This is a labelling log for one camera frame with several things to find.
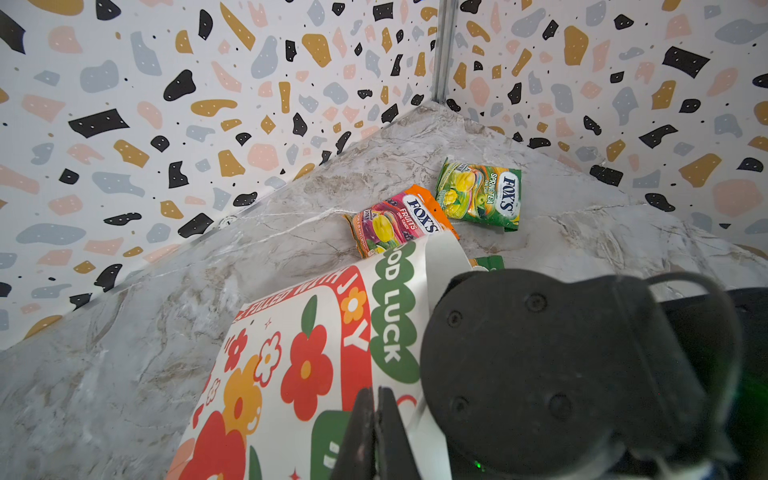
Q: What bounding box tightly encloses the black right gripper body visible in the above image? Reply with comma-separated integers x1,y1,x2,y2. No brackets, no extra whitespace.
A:
419,269,741,479

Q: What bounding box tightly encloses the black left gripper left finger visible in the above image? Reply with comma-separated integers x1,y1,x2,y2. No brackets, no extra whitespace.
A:
330,388,376,480

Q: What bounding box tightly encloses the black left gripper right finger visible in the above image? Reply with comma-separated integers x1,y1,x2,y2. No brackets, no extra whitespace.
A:
375,387,421,480

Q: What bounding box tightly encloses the white paper bag floral print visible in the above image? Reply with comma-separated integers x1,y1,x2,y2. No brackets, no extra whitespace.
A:
168,233,471,479

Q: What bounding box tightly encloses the green Fox's candy bag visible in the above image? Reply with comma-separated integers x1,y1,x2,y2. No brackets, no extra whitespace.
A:
470,255,505,271
435,159,523,232

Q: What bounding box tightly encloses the orange pink Fox's candy bag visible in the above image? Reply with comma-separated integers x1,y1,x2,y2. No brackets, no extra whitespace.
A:
344,185,459,258

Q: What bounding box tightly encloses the aluminium corner post right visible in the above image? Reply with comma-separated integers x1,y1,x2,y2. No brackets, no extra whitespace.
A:
431,0,460,104

